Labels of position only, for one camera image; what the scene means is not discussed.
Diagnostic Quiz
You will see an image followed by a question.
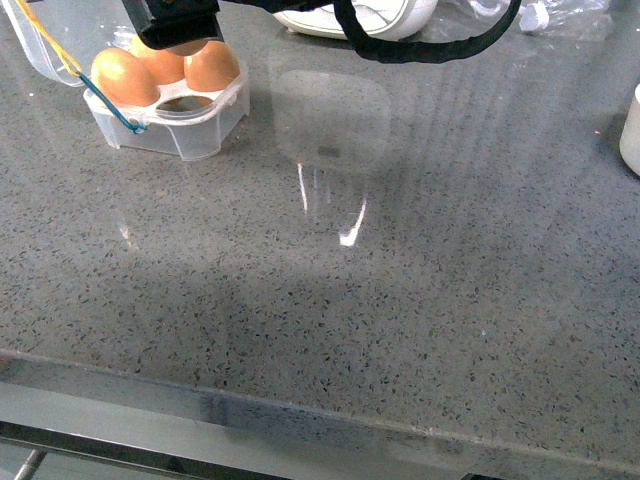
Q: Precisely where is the clear plastic egg box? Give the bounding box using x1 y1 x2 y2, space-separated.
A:
1 1 249 161

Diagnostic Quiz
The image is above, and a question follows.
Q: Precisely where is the clear plastic bag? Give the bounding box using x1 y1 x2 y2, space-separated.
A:
419 1 615 42

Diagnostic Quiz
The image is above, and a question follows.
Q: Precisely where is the white soy milk maker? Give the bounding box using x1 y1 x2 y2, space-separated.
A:
274 0 437 41

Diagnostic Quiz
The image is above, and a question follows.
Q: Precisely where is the yellow and blue string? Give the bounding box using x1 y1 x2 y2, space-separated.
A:
13 0 149 135

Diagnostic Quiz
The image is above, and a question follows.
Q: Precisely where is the white round bowl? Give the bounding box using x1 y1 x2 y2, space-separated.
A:
619 85 640 176

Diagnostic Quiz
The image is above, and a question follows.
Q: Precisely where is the white power cord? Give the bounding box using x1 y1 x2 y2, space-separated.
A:
469 0 551 33

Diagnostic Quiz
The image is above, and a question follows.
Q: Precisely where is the brown egg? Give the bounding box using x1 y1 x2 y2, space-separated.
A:
91 48 160 107
184 41 241 92
129 36 185 85
167 39 208 57

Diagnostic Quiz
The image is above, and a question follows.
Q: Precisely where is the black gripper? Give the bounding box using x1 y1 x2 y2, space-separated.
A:
122 0 223 50

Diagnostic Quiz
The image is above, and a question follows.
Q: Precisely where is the black sleeved cable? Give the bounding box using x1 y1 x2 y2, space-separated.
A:
219 0 524 65

